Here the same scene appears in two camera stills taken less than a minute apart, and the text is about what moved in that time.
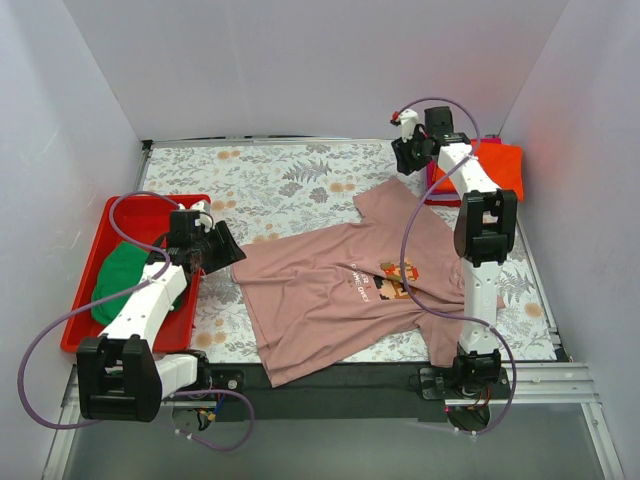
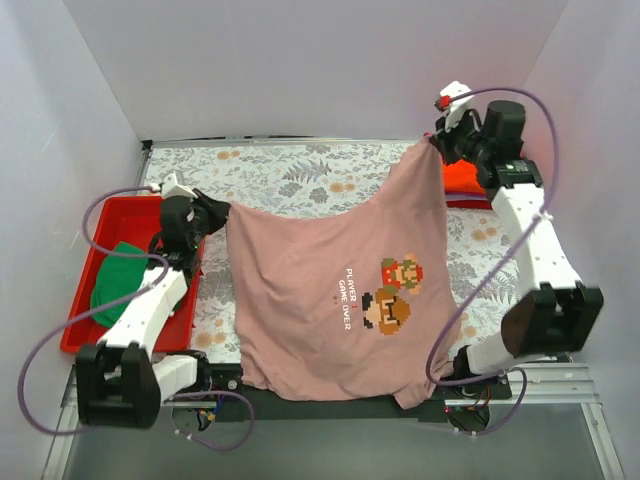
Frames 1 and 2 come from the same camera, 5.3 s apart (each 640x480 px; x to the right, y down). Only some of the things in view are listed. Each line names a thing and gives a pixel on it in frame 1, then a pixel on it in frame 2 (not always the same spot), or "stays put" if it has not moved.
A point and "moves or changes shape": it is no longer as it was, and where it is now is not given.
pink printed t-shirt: (379, 292) moves or changes shape
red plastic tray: (145, 221) stays put
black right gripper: (405, 153) → (447, 142)
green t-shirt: (121, 267) stays put
